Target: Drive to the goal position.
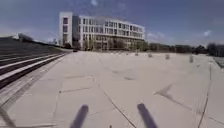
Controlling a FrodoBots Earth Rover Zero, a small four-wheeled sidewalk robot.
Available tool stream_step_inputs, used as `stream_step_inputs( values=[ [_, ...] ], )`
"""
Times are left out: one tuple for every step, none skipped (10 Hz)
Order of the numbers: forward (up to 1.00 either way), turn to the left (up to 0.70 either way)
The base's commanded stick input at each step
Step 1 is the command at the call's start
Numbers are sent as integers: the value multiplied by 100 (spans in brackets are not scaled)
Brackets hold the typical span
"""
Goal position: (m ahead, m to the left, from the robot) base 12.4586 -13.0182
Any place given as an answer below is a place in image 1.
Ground row of trees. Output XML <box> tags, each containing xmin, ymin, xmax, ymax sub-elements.
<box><xmin>63</xmin><ymin>39</ymin><xmax>224</xmax><ymax>58</ymax></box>

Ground pale concrete slab plaza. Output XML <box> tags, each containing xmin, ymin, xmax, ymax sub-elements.
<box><xmin>0</xmin><ymin>50</ymin><xmax>224</xmax><ymax>128</ymax></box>

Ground robot's own part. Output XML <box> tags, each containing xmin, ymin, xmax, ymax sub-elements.
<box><xmin>137</xmin><ymin>102</ymin><xmax>158</xmax><ymax>128</ymax></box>
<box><xmin>69</xmin><ymin>104</ymin><xmax>90</xmax><ymax>128</ymax></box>

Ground large white curved building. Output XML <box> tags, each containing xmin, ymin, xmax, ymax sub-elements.
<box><xmin>58</xmin><ymin>11</ymin><xmax>147</xmax><ymax>52</ymax></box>

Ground wide dark stone steps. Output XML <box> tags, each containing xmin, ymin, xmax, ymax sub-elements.
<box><xmin>0</xmin><ymin>36</ymin><xmax>73</xmax><ymax>90</ymax></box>

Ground row of stone bollards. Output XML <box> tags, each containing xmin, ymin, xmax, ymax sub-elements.
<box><xmin>124</xmin><ymin>50</ymin><xmax>195</xmax><ymax>64</ymax></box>

